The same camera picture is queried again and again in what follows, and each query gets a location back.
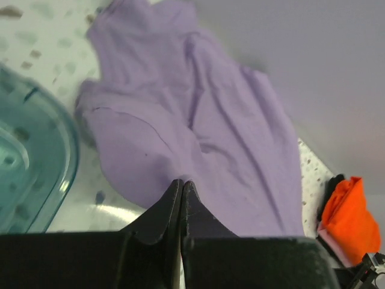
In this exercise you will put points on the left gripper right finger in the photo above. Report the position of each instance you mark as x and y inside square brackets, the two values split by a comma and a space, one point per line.
[214, 259]

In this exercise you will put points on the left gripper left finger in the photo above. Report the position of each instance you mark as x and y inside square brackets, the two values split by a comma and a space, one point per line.
[144, 254]

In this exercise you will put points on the purple t shirt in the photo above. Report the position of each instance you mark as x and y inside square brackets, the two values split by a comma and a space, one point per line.
[171, 104]

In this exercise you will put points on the folded pink t shirt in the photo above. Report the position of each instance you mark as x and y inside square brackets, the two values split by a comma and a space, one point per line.
[332, 247]

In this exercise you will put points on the folded orange t shirt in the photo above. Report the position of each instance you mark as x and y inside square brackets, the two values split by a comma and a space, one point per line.
[349, 222]

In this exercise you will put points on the teal plastic bin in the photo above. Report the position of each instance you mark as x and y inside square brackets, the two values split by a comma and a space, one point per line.
[39, 155]

